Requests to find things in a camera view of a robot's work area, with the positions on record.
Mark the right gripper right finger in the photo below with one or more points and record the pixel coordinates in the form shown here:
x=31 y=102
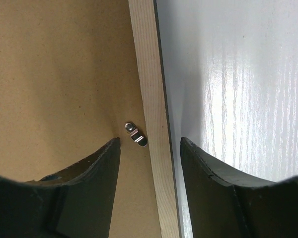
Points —
x=225 y=202

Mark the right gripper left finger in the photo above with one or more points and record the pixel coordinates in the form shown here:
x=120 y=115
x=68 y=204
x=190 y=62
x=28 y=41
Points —
x=76 y=202

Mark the brown cardboard backing board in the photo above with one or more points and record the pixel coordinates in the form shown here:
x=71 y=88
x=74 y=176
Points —
x=68 y=84

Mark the black picture frame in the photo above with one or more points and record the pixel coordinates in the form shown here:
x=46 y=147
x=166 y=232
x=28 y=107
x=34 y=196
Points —
x=143 y=19

